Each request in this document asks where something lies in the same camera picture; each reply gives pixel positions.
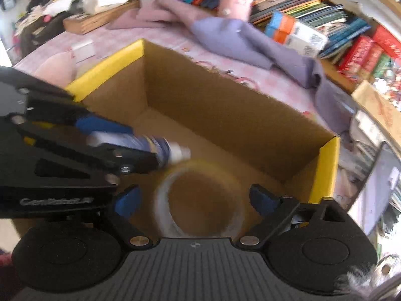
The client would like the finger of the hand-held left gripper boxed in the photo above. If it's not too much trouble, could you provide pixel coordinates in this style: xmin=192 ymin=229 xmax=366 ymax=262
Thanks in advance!
xmin=18 ymin=125 xmax=160 ymax=189
xmin=13 ymin=98 xmax=133 ymax=135

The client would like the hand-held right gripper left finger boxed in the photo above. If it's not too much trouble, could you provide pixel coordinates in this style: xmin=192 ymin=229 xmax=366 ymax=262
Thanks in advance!
xmin=105 ymin=184 xmax=155 ymax=248

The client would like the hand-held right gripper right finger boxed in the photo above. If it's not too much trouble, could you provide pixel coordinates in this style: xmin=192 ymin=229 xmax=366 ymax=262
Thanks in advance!
xmin=240 ymin=183 xmax=352 ymax=250

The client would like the blue white spray bottle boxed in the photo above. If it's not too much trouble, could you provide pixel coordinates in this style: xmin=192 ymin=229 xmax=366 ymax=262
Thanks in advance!
xmin=88 ymin=132 xmax=191 ymax=164

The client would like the clear tape roll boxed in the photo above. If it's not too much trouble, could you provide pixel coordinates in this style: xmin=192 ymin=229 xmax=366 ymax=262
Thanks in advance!
xmin=153 ymin=160 xmax=248 ymax=238

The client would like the yellow-edged cardboard box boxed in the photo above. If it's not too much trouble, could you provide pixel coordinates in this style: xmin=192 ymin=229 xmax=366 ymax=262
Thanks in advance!
xmin=64 ymin=38 xmax=341 ymax=239

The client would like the clear plastic wrapper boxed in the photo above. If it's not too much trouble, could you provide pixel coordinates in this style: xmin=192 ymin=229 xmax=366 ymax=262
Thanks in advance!
xmin=71 ymin=39 xmax=95 ymax=64

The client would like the pink printed bed sheet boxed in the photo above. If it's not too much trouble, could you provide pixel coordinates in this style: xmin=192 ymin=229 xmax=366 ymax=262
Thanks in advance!
xmin=13 ymin=6 xmax=345 ymax=123

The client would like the wooden tray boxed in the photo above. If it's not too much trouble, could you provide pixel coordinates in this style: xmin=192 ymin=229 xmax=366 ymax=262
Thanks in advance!
xmin=63 ymin=0 xmax=140 ymax=36

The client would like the pile of papers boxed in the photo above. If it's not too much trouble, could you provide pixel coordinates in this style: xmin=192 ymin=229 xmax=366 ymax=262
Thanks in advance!
xmin=338 ymin=110 xmax=387 ymax=181

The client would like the pink cloth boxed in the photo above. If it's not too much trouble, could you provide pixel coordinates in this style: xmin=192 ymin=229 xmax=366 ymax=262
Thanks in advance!
xmin=107 ymin=0 xmax=204 ymax=31

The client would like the pile of clothes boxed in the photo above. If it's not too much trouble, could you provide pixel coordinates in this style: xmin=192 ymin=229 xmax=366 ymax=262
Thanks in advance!
xmin=14 ymin=0 xmax=90 ymax=43

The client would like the grey fluffy fabric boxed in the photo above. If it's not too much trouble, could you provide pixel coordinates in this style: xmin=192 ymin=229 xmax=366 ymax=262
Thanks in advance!
xmin=337 ymin=253 xmax=401 ymax=301

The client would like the wooden board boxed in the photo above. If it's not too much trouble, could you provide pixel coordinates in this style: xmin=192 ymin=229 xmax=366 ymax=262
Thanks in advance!
xmin=351 ymin=80 xmax=401 ymax=153

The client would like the purple cloth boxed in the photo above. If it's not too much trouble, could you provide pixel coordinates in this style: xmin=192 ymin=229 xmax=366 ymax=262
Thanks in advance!
xmin=188 ymin=17 xmax=358 ymax=134

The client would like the orange blue white box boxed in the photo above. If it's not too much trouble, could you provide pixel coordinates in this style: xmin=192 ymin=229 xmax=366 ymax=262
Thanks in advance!
xmin=265 ymin=11 xmax=329 ymax=59

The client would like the row of red books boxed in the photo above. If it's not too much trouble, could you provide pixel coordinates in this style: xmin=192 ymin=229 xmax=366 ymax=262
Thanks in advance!
xmin=338 ymin=25 xmax=401 ymax=84

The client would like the row of colourful books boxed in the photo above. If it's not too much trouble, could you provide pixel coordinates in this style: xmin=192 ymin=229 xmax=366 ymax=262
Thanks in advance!
xmin=160 ymin=0 xmax=372 ymax=66

